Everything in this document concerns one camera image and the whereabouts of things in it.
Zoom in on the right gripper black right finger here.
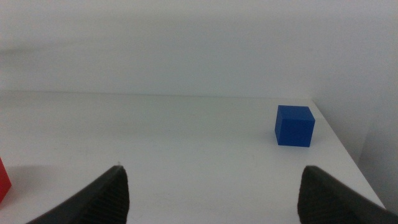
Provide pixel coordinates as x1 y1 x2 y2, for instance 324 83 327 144
297 165 398 224

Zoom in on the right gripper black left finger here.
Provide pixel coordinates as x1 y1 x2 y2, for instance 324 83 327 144
26 165 131 224

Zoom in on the blue cube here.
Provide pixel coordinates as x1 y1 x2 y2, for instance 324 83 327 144
274 105 316 148

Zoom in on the red cube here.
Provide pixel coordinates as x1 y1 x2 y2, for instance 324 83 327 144
0 157 12 205

